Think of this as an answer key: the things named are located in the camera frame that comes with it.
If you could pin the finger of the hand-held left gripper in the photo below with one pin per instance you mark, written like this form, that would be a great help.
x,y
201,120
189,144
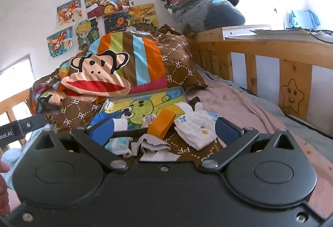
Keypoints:
x,y
35,120

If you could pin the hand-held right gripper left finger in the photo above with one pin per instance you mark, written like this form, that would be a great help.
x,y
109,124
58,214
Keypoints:
x,y
102,131

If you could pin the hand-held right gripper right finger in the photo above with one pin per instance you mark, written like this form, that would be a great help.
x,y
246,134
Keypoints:
x,y
225,131

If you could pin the white and blue sock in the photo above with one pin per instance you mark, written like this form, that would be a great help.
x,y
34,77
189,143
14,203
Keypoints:
x,y
118,145

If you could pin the shallow cartoon print tray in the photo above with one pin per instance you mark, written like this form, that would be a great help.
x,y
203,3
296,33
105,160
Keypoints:
x,y
140,104

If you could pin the person's left hand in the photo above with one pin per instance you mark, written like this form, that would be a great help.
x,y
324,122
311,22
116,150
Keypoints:
x,y
3,167

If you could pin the small white cloth piece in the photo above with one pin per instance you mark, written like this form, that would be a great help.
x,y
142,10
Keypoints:
x,y
110,106

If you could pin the white printed gauze cloth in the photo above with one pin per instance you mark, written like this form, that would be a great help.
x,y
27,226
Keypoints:
x,y
196,132

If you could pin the pink blanket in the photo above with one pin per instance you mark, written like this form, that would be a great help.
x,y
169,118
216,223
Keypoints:
x,y
255,117

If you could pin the brown patterned quilt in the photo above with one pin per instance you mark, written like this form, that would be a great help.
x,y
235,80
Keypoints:
x,y
75,112

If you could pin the window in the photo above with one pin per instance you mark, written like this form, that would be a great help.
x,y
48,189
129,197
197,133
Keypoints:
x,y
15,81

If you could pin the white folded cloth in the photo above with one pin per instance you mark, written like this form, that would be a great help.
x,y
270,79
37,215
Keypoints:
x,y
184,109

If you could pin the orange folded cloth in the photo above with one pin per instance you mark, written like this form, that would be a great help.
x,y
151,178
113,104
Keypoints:
x,y
161,122

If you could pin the striped monkey pillow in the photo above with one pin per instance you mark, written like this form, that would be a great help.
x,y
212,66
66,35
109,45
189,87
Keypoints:
x,y
122,60

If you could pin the brown patterned pillow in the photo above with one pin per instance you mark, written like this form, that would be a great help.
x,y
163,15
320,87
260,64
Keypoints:
x,y
179,60

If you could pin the sheets of paper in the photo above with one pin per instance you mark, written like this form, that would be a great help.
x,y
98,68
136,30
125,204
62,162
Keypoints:
x,y
275,32

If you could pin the clear bag of clothes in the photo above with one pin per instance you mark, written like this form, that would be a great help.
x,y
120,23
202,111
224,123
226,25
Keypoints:
x,y
208,13

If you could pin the white door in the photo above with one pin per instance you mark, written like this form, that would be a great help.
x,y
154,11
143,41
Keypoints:
x,y
260,8

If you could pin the blue fabric bag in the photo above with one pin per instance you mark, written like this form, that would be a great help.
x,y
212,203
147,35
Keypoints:
x,y
303,18

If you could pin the wooden bed frame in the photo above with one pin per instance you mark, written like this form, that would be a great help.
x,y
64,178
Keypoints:
x,y
294,76

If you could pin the group of wall drawings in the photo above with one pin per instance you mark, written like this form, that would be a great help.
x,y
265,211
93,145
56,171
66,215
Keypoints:
x,y
87,34

